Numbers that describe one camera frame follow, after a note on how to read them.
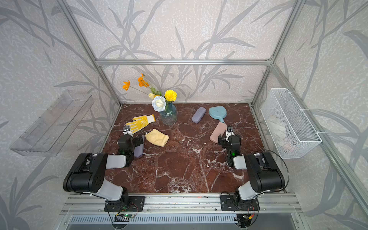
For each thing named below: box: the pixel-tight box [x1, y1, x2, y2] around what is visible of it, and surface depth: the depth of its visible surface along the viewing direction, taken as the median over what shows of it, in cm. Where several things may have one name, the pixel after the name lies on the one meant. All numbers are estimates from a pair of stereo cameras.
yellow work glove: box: [125, 114, 156, 135], surface depth 110 cm
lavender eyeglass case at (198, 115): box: [191, 106, 207, 125], surface depth 111 cm
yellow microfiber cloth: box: [144, 128, 170, 147], surface depth 98 cm
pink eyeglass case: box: [209, 122, 228, 144], surface depth 103 cm
